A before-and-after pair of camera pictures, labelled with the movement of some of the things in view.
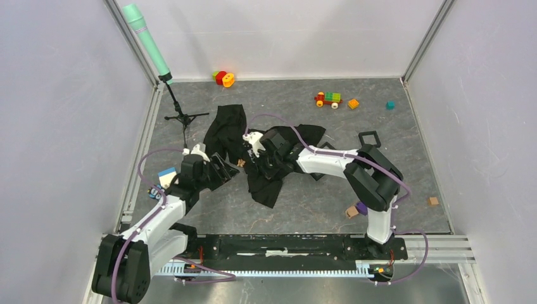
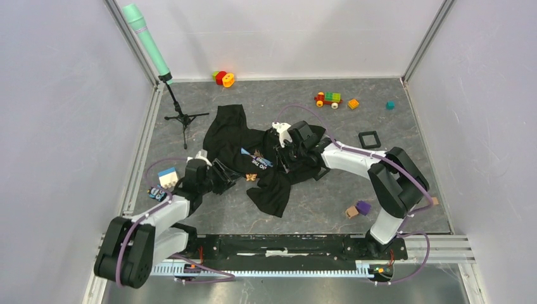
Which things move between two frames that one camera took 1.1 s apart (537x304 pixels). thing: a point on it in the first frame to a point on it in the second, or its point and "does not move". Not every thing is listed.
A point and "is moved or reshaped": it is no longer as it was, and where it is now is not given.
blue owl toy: [154, 192] does not move
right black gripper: [267, 173] to [288, 165]
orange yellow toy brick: [353, 104] does not move
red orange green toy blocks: [221, 77] does not move
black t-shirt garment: [225, 137] is moved or reshaped
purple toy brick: [361, 208] does not move
